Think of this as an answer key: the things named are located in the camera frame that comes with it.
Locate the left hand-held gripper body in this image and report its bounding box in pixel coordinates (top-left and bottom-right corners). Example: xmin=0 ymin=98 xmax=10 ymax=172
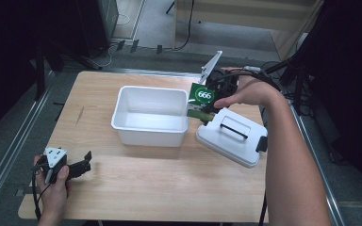
xmin=39 ymin=146 xmax=69 ymax=185

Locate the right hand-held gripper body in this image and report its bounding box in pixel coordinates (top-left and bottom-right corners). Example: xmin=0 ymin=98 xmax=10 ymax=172
xmin=200 ymin=50 xmax=239 ymax=102

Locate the green carton with white circle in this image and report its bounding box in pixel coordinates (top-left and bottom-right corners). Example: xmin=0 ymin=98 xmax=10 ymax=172
xmin=187 ymin=82 xmax=217 ymax=121

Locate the white lid with black handle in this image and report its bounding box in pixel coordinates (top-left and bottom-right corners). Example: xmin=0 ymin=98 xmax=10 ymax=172
xmin=195 ymin=106 xmax=269 ymax=169

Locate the white plastic storage box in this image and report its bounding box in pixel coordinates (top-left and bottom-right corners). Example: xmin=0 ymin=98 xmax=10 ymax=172
xmin=110 ymin=85 xmax=189 ymax=148

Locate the person's left hand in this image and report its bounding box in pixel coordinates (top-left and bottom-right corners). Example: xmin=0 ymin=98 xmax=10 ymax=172
xmin=33 ymin=154 xmax=73 ymax=218

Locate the person's right hand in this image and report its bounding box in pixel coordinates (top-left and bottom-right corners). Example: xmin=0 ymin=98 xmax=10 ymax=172
xmin=213 ymin=71 xmax=281 ymax=110

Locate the light wooden furniture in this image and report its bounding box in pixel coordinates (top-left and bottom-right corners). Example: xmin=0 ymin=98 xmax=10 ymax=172
xmin=172 ymin=0 xmax=325 ymax=61

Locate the black metal stand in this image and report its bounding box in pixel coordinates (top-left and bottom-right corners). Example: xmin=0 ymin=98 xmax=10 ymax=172
xmin=33 ymin=39 xmax=104 ymax=102
xmin=244 ymin=0 xmax=331 ymax=116

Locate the dark cabinet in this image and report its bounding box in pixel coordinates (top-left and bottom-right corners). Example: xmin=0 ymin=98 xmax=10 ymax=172
xmin=74 ymin=0 xmax=121 ymax=58

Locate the left hand-held gripper cable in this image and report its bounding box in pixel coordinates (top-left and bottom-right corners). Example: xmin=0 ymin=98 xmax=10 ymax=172
xmin=30 ymin=164 xmax=54 ymax=221

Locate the hand-held gripper cable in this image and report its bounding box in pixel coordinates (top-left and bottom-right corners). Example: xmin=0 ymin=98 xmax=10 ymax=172
xmin=215 ymin=65 xmax=283 ymax=92
xmin=30 ymin=164 xmax=54 ymax=221

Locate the right hand-held gripper cable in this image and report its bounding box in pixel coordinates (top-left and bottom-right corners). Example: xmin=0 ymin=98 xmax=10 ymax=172
xmin=215 ymin=65 xmax=283 ymax=92

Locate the metal floor rail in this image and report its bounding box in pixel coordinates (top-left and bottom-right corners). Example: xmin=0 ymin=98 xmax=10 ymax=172
xmin=286 ymin=99 xmax=347 ymax=226
xmin=0 ymin=71 xmax=57 ymax=216

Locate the black hanging cable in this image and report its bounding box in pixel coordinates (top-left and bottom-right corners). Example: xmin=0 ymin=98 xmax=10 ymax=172
xmin=172 ymin=0 xmax=196 ymax=52

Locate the white floor cable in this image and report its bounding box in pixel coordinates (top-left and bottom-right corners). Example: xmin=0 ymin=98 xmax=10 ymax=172
xmin=98 ymin=13 xmax=130 ymax=69

